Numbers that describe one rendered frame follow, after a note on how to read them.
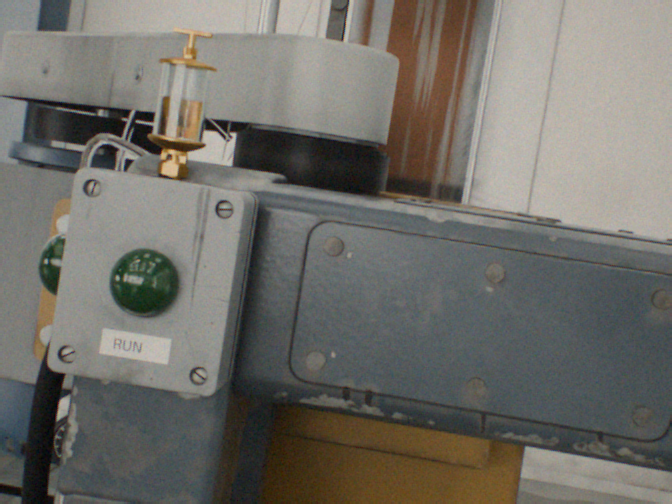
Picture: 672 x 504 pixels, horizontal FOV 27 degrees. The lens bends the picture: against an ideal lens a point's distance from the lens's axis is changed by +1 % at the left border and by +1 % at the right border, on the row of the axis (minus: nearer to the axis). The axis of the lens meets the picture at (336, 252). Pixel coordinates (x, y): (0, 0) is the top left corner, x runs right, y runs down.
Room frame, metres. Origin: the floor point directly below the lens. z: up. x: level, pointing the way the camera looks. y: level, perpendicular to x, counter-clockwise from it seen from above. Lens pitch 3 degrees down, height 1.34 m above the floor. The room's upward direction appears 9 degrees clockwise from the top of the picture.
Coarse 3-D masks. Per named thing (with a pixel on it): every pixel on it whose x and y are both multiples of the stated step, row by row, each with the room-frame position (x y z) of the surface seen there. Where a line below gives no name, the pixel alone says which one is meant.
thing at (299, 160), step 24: (240, 144) 0.77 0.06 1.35; (264, 144) 0.75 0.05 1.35; (288, 144) 0.75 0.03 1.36; (312, 144) 0.74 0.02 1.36; (336, 144) 0.75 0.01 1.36; (264, 168) 0.75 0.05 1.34; (288, 168) 0.75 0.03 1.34; (312, 168) 0.74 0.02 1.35; (336, 168) 0.75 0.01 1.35; (360, 168) 0.75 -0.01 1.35; (384, 168) 0.77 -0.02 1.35
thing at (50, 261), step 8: (64, 232) 0.61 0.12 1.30; (56, 240) 0.60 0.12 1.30; (64, 240) 0.60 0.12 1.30; (48, 248) 0.60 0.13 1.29; (56, 248) 0.60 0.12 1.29; (40, 256) 0.61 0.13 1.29; (48, 256) 0.60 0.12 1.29; (56, 256) 0.60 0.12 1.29; (40, 264) 0.60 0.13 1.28; (48, 264) 0.60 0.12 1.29; (56, 264) 0.60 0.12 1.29; (40, 272) 0.60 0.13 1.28; (48, 272) 0.60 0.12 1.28; (56, 272) 0.60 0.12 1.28; (48, 280) 0.60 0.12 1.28; (56, 280) 0.60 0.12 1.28; (48, 288) 0.60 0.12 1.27; (56, 288) 0.60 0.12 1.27; (56, 296) 0.61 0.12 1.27
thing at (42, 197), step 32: (0, 192) 1.04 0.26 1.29; (32, 192) 1.03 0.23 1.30; (64, 192) 1.03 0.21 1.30; (0, 224) 1.04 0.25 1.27; (32, 224) 1.03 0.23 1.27; (64, 224) 1.02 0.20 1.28; (0, 256) 1.04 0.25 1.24; (32, 256) 1.03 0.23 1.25; (0, 288) 1.04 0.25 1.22; (32, 288) 1.03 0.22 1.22; (0, 320) 1.04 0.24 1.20; (32, 320) 1.03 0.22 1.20; (0, 352) 1.04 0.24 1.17; (32, 352) 1.03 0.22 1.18; (64, 384) 1.03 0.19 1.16
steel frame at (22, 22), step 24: (0, 0) 5.46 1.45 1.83; (24, 0) 5.45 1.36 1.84; (48, 0) 5.85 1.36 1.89; (0, 24) 5.46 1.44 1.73; (24, 24) 5.45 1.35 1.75; (48, 24) 5.85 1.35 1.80; (0, 48) 5.46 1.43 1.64; (0, 96) 5.46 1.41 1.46; (0, 120) 5.46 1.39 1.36; (24, 120) 5.46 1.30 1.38; (0, 144) 5.46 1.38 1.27; (48, 144) 5.85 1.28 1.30; (0, 456) 5.49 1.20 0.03
